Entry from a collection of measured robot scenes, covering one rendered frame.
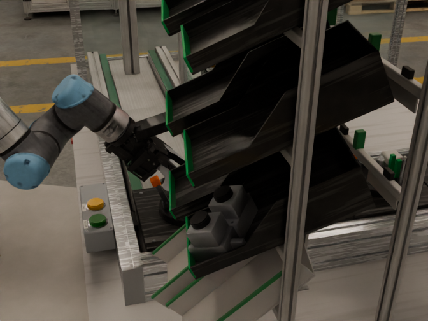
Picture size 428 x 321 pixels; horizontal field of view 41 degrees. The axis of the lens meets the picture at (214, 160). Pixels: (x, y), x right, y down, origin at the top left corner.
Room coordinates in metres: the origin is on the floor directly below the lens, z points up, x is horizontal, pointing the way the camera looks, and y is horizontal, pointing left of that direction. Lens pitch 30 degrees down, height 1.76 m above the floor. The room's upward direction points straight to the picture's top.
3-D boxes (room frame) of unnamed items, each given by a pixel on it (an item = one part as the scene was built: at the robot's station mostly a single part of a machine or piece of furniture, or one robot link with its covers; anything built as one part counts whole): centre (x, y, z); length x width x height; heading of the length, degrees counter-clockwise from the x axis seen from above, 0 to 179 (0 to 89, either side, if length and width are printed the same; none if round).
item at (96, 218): (1.08, 0.27, 0.96); 0.04 x 0.04 x 0.02
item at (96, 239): (1.14, 0.29, 0.93); 0.21 x 0.07 x 0.06; 15
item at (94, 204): (1.14, 0.29, 0.96); 0.04 x 0.04 x 0.02
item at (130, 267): (1.34, 0.28, 0.91); 0.89 x 0.06 x 0.11; 15
